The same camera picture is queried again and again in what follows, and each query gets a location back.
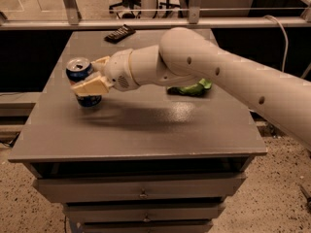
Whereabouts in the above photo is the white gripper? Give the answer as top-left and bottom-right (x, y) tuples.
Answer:
(71, 49), (139, 97)

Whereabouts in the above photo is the blue pepsi can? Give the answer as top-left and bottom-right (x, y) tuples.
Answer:
(66, 57), (102, 107)

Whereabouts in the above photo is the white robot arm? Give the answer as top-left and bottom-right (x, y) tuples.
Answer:
(71, 27), (311, 150)

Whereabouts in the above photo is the dark rxbar chocolate bar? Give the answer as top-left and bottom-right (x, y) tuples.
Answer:
(104, 24), (135, 44)

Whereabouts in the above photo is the black office chair base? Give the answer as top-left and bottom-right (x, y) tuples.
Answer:
(109, 0), (141, 18)

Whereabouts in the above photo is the grey drawer cabinet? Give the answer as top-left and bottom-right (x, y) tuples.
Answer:
(8, 28), (268, 233)

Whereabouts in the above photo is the green chip bag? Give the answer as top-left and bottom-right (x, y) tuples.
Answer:
(166, 79), (212, 97)

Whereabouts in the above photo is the top grey drawer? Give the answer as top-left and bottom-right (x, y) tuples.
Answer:
(33, 173), (246, 203)

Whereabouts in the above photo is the grey drawer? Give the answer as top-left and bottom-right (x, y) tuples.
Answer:
(64, 202), (225, 222)
(33, 173), (246, 203)
(83, 220), (213, 233)

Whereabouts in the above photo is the bottom grey drawer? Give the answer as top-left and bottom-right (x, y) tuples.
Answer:
(83, 220), (213, 233)

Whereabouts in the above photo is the middle grey drawer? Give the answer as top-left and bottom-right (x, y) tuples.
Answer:
(64, 202), (225, 222)

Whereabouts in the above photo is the metal railing frame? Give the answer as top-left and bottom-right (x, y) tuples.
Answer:
(0, 0), (311, 30)

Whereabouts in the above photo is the white cable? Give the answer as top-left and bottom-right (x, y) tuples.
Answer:
(263, 15), (290, 74)

